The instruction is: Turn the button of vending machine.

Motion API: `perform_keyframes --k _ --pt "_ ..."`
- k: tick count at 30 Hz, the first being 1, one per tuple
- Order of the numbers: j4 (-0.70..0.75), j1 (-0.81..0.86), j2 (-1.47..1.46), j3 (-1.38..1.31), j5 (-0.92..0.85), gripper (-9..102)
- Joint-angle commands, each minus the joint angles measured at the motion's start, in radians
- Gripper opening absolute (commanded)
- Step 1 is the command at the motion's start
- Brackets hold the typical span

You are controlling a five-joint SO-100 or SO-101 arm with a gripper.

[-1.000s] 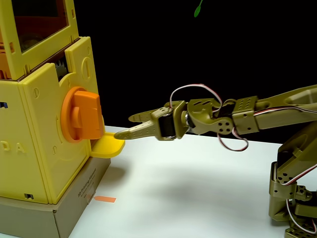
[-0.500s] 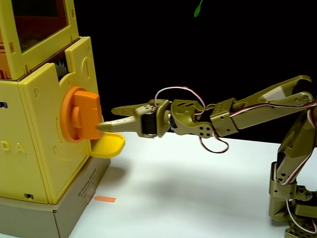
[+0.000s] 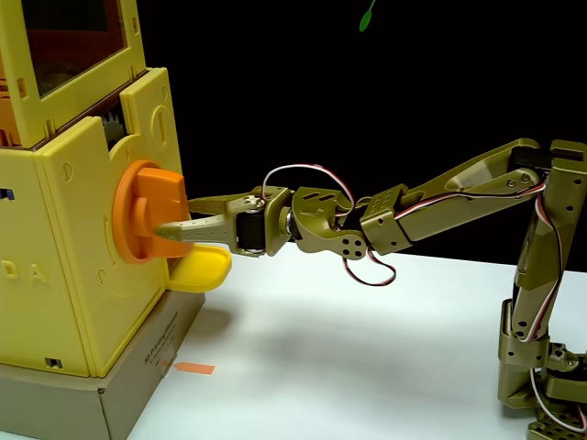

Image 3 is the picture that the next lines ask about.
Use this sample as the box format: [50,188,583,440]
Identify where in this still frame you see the orange round turning knob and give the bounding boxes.
[112,159,192,266]

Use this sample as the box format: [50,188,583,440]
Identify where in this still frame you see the yellow toy vending machine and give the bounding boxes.
[0,0,196,380]

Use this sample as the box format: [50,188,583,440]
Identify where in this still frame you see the yellow dispensing tray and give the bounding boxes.
[165,242,233,293]

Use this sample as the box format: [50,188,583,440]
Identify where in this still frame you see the grey plastic gear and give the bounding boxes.
[101,109,127,150]

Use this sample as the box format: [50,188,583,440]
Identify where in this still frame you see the orange tape arrow marker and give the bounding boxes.
[173,360,216,376]

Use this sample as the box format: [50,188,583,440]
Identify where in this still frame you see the brown cardboard box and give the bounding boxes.
[0,288,206,440]

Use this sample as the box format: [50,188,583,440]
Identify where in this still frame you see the green leaf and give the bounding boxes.
[358,0,378,33]

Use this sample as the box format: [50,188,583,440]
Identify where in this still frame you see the red white wrist servo cable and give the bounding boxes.
[261,163,398,286]

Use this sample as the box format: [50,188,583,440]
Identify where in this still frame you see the red white base servo cable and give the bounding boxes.
[393,176,587,435]

